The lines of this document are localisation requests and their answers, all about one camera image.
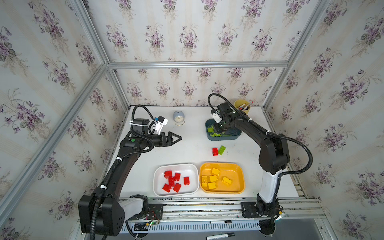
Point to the black marker pen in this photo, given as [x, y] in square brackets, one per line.
[221, 236]

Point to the blue round alarm clock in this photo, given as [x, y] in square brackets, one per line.
[179, 118]

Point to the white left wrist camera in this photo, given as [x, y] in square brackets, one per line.
[160, 122]

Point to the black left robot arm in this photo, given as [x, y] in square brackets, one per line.
[101, 213]

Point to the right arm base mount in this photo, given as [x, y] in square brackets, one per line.
[269, 212]

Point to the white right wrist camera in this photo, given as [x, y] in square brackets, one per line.
[217, 115]

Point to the white plastic tray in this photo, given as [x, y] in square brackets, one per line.
[186, 170]

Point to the yellow plastic tray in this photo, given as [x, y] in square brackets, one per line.
[229, 170]

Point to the yellow pen cup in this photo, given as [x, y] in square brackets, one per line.
[243, 105]

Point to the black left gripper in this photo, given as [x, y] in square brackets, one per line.
[169, 139]

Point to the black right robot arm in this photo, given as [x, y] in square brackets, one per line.
[274, 152]

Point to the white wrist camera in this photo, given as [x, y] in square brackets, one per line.
[160, 122]
[217, 115]

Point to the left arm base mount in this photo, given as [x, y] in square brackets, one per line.
[141, 217]

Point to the green lego brick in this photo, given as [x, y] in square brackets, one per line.
[221, 150]
[216, 135]
[210, 130]

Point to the dark teal plastic bin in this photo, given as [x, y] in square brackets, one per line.
[235, 132]

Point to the red lego brick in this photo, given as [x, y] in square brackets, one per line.
[177, 177]
[168, 174]
[171, 182]
[186, 181]
[177, 187]
[167, 188]

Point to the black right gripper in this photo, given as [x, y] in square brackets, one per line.
[220, 124]

